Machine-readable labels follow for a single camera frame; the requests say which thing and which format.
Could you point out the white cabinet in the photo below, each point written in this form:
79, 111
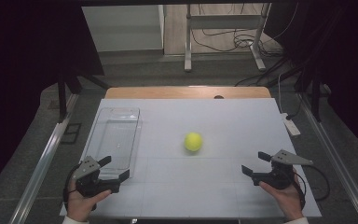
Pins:
121, 28

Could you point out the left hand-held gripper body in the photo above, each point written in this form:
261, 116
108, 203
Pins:
85, 174

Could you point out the white board sheet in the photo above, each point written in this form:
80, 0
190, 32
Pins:
223, 124

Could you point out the clear plastic container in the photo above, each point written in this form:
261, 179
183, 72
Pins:
118, 137

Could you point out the grey metal stand frame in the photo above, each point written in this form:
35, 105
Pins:
188, 37

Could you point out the dark curtain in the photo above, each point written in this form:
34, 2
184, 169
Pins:
21, 77
348, 62

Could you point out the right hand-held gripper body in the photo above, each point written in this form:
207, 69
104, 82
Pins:
279, 174

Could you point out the black stand legs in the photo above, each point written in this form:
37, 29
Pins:
62, 96
316, 99

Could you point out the white power strip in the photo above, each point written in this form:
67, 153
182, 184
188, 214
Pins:
290, 124

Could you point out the aluminium rail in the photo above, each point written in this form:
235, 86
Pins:
43, 161
332, 158

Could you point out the yellow tennis ball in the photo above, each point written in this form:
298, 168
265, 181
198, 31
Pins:
193, 142

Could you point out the person's right hand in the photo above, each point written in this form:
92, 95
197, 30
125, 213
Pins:
284, 199

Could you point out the person's left hand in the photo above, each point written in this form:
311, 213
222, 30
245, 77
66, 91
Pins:
82, 203

